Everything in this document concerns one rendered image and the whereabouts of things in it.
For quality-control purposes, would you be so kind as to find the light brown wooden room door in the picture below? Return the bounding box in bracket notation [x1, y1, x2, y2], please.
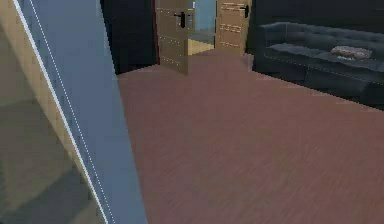
[214, 0, 253, 58]
[155, 0, 190, 76]

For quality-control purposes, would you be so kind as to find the grey blue door panel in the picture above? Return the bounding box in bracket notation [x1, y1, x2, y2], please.
[12, 0, 149, 224]

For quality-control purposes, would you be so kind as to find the dark grey tufted sofa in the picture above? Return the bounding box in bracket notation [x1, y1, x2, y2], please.
[252, 21, 384, 111]

